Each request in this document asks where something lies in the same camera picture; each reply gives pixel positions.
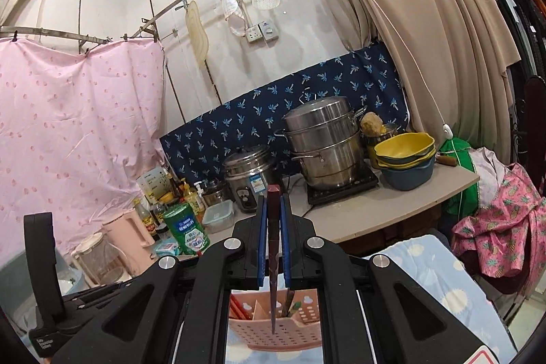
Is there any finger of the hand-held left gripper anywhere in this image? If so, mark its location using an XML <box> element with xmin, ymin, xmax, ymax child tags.
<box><xmin>63</xmin><ymin>281</ymin><xmax>138</xmax><ymax>321</ymax></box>

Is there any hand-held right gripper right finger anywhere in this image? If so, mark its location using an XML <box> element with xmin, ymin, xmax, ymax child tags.
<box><xmin>279</xmin><ymin>193</ymin><xmax>500</xmax><ymax>364</ymax></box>

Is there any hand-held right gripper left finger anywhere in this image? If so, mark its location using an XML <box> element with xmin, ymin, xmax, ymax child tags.
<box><xmin>50</xmin><ymin>193</ymin><xmax>269</xmax><ymax>364</ymax></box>

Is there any dark red chopstick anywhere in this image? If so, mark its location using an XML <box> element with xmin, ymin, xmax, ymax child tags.
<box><xmin>267</xmin><ymin>185</ymin><xmax>281</xmax><ymax>334</ymax></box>
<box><xmin>281</xmin><ymin>289</ymin><xmax>296</xmax><ymax>316</ymax></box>

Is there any pink plastic utensil holder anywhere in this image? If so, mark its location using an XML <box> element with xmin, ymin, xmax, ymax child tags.
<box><xmin>228</xmin><ymin>289</ymin><xmax>324</xmax><ymax>350</ymax></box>

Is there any white blender jug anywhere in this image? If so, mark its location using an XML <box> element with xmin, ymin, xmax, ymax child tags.
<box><xmin>70</xmin><ymin>232</ymin><xmax>131</xmax><ymax>288</ymax></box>

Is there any clear food container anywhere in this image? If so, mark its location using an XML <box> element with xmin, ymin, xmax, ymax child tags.
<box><xmin>201</xmin><ymin>200</ymin><xmax>235</xmax><ymax>233</ymax></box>

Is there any steel rice cooker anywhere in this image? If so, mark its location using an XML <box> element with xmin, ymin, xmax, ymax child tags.
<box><xmin>222</xmin><ymin>145</ymin><xmax>278</xmax><ymax>213</ymax></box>

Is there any pink electric kettle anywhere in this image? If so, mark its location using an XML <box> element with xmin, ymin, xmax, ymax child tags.
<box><xmin>101</xmin><ymin>215</ymin><xmax>156</xmax><ymax>277</ymax></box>

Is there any small steel pot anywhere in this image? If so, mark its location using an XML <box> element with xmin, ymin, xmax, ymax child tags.
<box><xmin>200</xmin><ymin>178</ymin><xmax>229</xmax><ymax>207</ymax></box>

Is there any black induction cooktop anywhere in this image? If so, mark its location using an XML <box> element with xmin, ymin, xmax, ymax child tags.
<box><xmin>305</xmin><ymin>163</ymin><xmax>380</xmax><ymax>206</ymax></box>

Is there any green tin can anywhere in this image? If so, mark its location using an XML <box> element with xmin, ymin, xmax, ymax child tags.
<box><xmin>163</xmin><ymin>202</ymin><xmax>211</xmax><ymax>256</ymax></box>

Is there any yellow pump bottle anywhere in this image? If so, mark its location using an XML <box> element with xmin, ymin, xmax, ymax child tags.
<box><xmin>183</xmin><ymin>183</ymin><xmax>206</xmax><ymax>213</ymax></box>

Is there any blue tissue pack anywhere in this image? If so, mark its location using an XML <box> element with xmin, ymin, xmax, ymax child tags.
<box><xmin>153</xmin><ymin>239</ymin><xmax>180</xmax><ymax>258</ymax></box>

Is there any yellow-capped oil bottle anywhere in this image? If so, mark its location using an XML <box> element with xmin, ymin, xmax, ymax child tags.
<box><xmin>132</xmin><ymin>198</ymin><xmax>157</xmax><ymax>235</ymax></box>

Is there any stainless steel steamer pot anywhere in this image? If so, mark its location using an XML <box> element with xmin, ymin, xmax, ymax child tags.
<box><xmin>275</xmin><ymin>96</ymin><xmax>368</xmax><ymax>191</ymax></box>

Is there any blue palm-print cloth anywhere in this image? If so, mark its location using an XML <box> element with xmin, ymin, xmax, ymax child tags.
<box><xmin>160</xmin><ymin>44</ymin><xmax>408</xmax><ymax>177</ymax></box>

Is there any white printed card box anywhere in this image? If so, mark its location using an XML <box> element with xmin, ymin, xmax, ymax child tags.
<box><xmin>137</xmin><ymin>167</ymin><xmax>169</xmax><ymax>198</ymax></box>

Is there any yellow metal container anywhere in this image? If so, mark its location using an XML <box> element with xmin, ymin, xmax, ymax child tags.
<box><xmin>367</xmin><ymin>124</ymin><xmax>402</xmax><ymax>169</ymax></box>

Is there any blue bowl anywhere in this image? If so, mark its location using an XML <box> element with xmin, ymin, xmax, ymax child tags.
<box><xmin>377</xmin><ymin>153</ymin><xmax>436</xmax><ymax>192</ymax></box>

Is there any blue cloud-print blanket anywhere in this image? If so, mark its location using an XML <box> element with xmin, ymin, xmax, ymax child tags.
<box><xmin>226</xmin><ymin>234</ymin><xmax>491</xmax><ymax>364</ymax></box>

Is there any brown loofah sponge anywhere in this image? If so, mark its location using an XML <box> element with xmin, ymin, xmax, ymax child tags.
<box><xmin>360</xmin><ymin>112</ymin><xmax>383</xmax><ymax>136</ymax></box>

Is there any pink printed curtain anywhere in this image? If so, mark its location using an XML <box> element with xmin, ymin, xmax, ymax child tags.
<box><xmin>0</xmin><ymin>35</ymin><xmax>168</xmax><ymax>262</ymax></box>

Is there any yellow bowl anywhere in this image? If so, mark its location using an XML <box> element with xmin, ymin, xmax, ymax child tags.
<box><xmin>374</xmin><ymin>132</ymin><xmax>436</xmax><ymax>160</ymax></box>

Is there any green cloth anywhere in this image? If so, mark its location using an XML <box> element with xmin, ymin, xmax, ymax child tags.
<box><xmin>439</xmin><ymin>136</ymin><xmax>480</xmax><ymax>215</ymax></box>

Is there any pale lilac cloth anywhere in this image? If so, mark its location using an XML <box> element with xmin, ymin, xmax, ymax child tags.
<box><xmin>469</xmin><ymin>146</ymin><xmax>510</xmax><ymax>207</ymax></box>

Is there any pink pineapple-print cloth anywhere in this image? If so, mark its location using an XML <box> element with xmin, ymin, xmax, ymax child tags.
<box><xmin>451</xmin><ymin>163</ymin><xmax>546</xmax><ymax>283</ymax></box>

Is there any white hanging cloth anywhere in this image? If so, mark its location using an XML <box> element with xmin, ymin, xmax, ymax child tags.
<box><xmin>213</xmin><ymin>0</ymin><xmax>246</xmax><ymax>37</ymax></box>

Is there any beige curtain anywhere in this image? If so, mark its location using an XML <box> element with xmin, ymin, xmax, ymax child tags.
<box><xmin>333</xmin><ymin>0</ymin><xmax>523</xmax><ymax>166</ymax></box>

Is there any white dial switch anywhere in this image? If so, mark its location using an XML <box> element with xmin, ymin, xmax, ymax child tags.
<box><xmin>259</xmin><ymin>21</ymin><xmax>280</xmax><ymax>41</ymax></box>

